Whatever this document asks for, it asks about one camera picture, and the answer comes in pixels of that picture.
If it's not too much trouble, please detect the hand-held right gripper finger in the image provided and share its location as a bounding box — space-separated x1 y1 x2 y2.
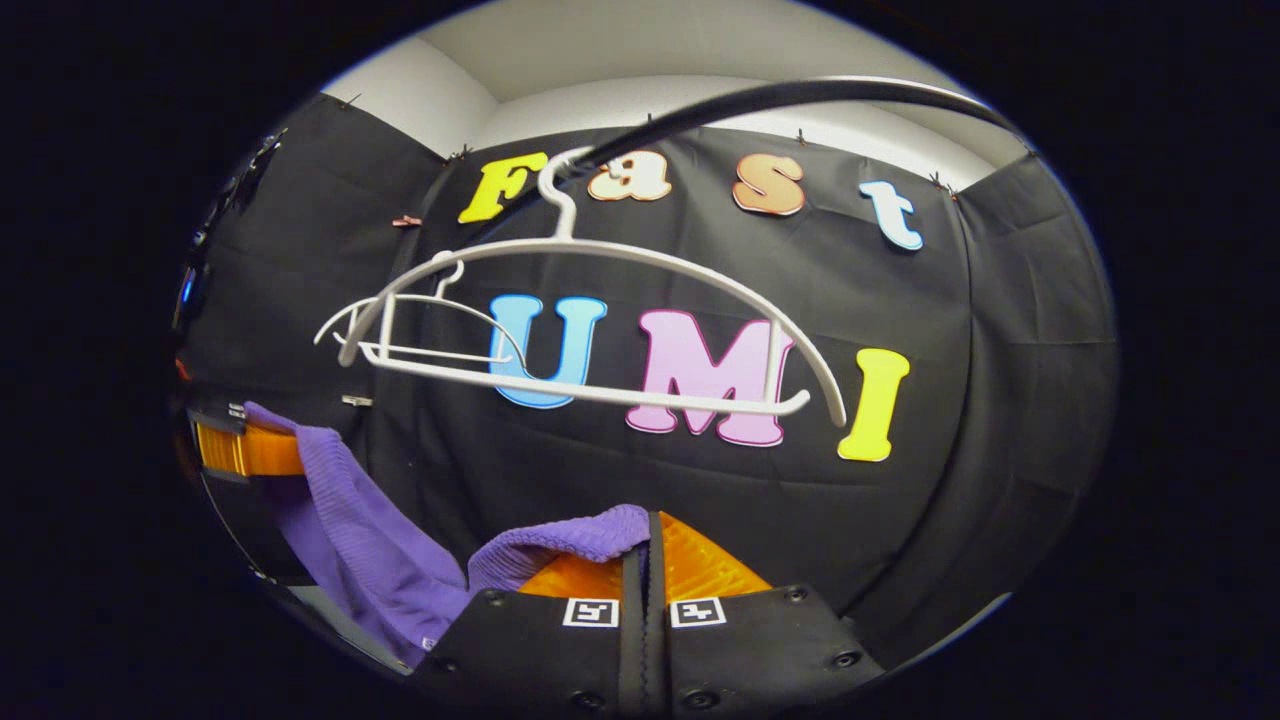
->
413 545 650 717
649 511 887 717

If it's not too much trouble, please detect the purple corduroy jacket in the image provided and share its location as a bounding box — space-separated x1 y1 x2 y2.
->
243 400 653 669

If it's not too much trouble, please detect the white clothes hanger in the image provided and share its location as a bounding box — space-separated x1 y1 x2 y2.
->
338 148 849 429
313 262 528 369

